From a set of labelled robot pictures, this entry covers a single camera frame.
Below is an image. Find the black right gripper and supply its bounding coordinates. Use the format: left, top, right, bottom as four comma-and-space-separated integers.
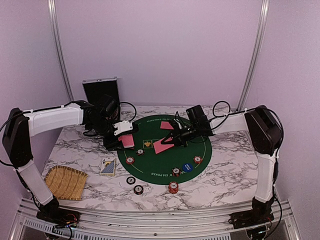
161, 123, 199, 148

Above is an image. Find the red-backed card bottom player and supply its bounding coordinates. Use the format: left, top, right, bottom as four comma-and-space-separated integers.
153, 138, 175, 154

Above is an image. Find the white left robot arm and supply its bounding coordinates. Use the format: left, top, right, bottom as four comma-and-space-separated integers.
1, 95, 133, 223

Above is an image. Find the left aluminium frame post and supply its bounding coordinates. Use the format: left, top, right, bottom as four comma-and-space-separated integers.
47, 0, 75, 101

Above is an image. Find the aluminium frame post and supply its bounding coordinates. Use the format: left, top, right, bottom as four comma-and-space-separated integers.
47, 0, 75, 101
236, 0, 270, 111

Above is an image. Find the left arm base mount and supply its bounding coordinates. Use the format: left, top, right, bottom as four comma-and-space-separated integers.
36, 196, 80, 228

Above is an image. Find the aluminium poker chip case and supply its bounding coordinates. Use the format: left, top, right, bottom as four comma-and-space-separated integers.
81, 76, 121, 121

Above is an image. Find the black poker chip stack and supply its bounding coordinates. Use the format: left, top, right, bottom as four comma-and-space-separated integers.
133, 185, 144, 195

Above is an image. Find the woven bamboo tray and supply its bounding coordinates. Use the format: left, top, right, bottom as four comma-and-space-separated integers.
44, 165, 88, 201

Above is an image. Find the playing card box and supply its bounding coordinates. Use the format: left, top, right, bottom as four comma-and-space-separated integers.
99, 157, 116, 177

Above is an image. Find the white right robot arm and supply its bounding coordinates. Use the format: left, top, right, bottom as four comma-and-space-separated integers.
160, 105, 284, 204

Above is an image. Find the aluminium front rail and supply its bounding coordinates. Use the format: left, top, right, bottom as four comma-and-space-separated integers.
14, 199, 296, 240

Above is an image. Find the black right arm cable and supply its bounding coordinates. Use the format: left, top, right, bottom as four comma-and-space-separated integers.
204, 100, 286, 231

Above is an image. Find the red poker chip stack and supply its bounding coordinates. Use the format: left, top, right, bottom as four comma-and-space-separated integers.
168, 181, 179, 194

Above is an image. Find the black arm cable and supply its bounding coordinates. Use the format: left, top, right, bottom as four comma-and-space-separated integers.
82, 101, 138, 137
204, 100, 286, 231

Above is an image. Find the red playing card deck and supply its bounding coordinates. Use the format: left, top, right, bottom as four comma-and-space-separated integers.
118, 134, 135, 149

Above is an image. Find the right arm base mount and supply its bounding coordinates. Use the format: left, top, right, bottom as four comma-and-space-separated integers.
228, 196, 275, 229

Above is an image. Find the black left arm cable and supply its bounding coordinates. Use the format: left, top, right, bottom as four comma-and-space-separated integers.
82, 101, 138, 137

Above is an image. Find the blue small blind button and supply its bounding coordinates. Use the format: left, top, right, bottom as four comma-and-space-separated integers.
182, 163, 194, 173

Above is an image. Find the round green poker mat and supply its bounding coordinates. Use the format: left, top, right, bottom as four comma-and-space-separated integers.
117, 114, 213, 185

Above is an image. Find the right aluminium frame post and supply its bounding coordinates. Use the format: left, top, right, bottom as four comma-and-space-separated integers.
236, 0, 270, 111

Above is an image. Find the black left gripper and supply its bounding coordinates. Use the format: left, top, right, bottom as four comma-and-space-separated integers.
88, 117, 125, 151

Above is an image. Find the red-backed card top player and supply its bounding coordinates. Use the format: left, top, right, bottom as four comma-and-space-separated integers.
160, 121, 174, 130

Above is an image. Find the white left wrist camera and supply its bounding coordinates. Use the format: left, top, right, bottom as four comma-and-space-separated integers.
113, 120, 139, 136

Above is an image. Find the red-backed card player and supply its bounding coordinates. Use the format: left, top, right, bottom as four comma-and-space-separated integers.
160, 121, 174, 130
153, 138, 175, 154

